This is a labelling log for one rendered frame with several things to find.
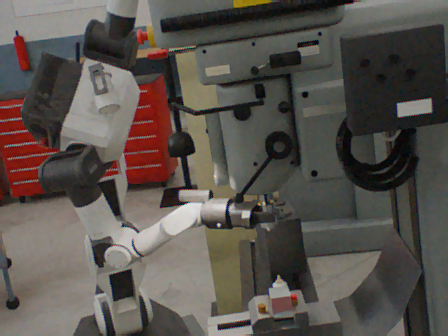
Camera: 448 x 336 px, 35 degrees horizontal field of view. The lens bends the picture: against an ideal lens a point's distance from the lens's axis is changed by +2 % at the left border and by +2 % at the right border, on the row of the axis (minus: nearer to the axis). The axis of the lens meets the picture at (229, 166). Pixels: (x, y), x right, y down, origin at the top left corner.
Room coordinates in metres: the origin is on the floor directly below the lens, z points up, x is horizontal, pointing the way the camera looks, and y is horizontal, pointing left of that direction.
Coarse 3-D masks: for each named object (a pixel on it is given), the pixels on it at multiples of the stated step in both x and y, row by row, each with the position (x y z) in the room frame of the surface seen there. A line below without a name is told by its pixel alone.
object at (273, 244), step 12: (276, 204) 2.21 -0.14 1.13; (288, 204) 2.23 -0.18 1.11; (288, 216) 2.12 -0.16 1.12; (264, 228) 2.09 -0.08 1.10; (276, 228) 2.09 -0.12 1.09; (288, 228) 2.09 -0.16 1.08; (300, 228) 2.10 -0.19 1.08; (264, 240) 2.12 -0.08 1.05; (276, 240) 2.09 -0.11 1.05; (288, 240) 2.09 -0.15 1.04; (300, 240) 2.10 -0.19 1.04; (264, 252) 2.16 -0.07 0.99; (276, 252) 2.09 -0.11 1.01; (288, 252) 2.09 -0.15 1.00; (300, 252) 2.10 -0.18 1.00; (276, 264) 2.09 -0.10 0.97; (288, 264) 2.09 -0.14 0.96; (300, 264) 2.09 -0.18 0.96; (276, 276) 2.09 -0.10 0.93
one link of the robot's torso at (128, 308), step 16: (144, 256) 2.38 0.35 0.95; (96, 272) 2.32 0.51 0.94; (112, 272) 2.33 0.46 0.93; (128, 272) 2.39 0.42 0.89; (144, 272) 2.37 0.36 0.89; (112, 288) 2.40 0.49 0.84; (128, 288) 2.43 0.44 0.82; (112, 304) 2.36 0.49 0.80; (128, 304) 2.42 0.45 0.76; (144, 304) 2.47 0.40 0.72; (112, 320) 2.41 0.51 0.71; (128, 320) 2.41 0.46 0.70; (144, 320) 2.44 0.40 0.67
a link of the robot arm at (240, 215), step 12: (216, 204) 1.88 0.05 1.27; (228, 204) 1.88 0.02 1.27; (240, 204) 1.89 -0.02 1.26; (252, 204) 1.87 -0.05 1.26; (216, 216) 1.86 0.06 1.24; (228, 216) 1.86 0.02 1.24; (240, 216) 1.83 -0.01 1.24; (216, 228) 1.88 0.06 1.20; (228, 228) 1.86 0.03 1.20; (252, 228) 1.81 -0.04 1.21
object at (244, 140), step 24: (240, 96) 1.75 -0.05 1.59; (288, 96) 1.75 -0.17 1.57; (240, 120) 1.74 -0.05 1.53; (264, 120) 1.75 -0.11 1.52; (288, 120) 1.75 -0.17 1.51; (240, 144) 1.75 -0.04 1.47; (264, 144) 1.74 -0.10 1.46; (240, 168) 1.75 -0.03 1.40; (264, 168) 1.75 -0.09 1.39; (288, 168) 1.74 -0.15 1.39; (264, 192) 1.78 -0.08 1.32
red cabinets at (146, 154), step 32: (0, 96) 6.77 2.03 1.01; (160, 96) 6.58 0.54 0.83; (0, 128) 6.52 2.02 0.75; (160, 128) 6.38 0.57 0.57; (0, 160) 6.76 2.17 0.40; (32, 160) 6.51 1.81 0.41; (128, 160) 6.37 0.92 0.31; (160, 160) 6.32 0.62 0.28; (0, 192) 6.52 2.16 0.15; (32, 192) 6.52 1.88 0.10
